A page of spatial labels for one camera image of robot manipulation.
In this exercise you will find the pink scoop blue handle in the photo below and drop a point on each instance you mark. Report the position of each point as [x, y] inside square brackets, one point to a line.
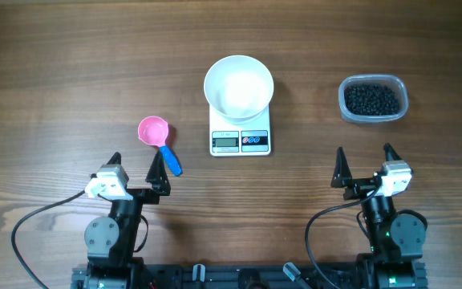
[154, 131]

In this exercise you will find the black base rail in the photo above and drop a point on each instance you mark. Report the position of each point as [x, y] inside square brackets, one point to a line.
[344, 275]

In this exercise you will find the white digital kitchen scale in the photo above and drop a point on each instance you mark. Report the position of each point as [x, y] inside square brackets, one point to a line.
[249, 138]

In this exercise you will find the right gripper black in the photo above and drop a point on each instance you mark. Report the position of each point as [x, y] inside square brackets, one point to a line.
[342, 178]

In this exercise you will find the clear plastic container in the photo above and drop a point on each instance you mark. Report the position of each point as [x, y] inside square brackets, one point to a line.
[391, 81]

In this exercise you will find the white bowl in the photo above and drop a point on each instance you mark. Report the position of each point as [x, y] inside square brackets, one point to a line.
[238, 87]

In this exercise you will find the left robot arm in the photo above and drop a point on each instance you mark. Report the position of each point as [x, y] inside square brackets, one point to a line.
[111, 240]

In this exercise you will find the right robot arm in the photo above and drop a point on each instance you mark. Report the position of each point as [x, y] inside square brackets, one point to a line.
[396, 237]

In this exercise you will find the black beans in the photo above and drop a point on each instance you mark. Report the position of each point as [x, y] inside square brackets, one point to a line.
[371, 100]

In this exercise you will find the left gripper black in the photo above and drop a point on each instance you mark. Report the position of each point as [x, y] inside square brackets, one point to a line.
[156, 180]

